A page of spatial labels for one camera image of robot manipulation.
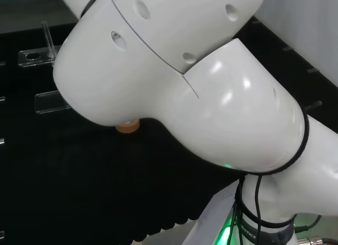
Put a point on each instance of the clear acrylic funnel stand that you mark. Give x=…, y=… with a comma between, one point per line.
x=37, y=57

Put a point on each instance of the black bench cloth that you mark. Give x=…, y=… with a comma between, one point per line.
x=92, y=176

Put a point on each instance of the grey robot mounting plate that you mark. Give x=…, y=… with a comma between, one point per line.
x=211, y=218

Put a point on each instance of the black cloth clip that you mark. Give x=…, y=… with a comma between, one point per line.
x=314, y=105
x=286, y=48
x=311, y=70

